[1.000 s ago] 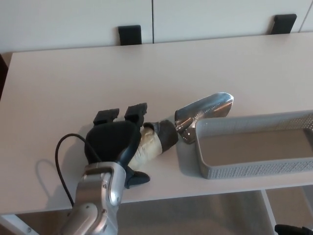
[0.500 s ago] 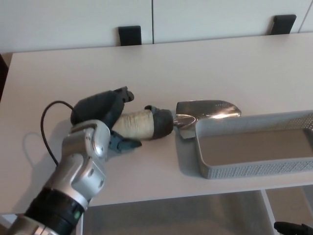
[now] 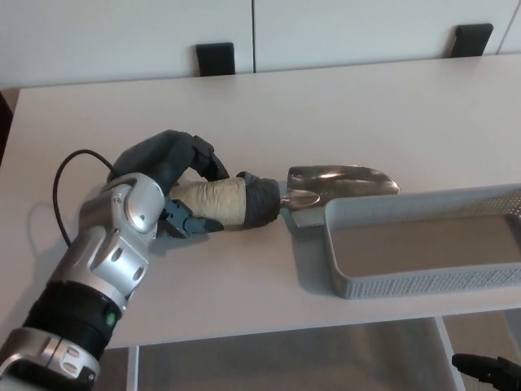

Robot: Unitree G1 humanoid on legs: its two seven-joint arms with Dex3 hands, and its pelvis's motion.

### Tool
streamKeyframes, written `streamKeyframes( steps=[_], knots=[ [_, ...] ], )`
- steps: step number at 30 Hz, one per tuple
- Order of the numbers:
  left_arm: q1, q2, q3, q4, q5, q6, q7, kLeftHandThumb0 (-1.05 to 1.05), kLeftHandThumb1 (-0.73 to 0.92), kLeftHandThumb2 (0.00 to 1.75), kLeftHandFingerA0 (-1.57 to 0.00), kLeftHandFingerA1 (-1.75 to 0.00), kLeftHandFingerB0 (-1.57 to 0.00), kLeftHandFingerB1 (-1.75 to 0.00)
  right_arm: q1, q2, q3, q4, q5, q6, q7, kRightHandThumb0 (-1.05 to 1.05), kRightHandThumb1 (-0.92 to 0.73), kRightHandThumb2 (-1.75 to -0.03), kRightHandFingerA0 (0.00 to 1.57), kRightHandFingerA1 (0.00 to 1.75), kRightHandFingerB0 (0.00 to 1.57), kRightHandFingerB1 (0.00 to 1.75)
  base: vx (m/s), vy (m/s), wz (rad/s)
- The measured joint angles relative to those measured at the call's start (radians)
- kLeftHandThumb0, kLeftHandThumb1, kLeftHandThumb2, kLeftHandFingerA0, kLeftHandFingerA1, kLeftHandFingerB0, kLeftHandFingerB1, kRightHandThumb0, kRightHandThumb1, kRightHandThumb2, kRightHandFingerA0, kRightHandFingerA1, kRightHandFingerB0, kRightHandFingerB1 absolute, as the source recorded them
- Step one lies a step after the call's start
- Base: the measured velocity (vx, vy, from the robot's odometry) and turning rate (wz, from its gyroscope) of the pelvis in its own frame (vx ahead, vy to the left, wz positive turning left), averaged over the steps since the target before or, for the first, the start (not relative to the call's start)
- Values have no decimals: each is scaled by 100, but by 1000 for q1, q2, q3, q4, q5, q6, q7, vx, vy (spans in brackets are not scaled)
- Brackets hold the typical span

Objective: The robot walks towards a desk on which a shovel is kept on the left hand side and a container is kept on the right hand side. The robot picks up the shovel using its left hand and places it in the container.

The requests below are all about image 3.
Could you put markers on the white cabinet with doors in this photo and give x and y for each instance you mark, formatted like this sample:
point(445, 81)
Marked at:
point(122, 32)

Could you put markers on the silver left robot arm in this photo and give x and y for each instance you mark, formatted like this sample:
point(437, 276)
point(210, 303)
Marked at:
point(106, 252)

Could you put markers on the grey perforated plastic container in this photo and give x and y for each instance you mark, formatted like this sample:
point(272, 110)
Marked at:
point(407, 283)

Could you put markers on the white metal-frame desk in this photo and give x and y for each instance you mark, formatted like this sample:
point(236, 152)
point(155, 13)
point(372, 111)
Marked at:
point(325, 122)

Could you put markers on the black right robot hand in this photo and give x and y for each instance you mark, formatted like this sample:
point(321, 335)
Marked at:
point(484, 368)

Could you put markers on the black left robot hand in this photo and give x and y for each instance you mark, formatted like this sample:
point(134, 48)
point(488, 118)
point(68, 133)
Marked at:
point(150, 156)

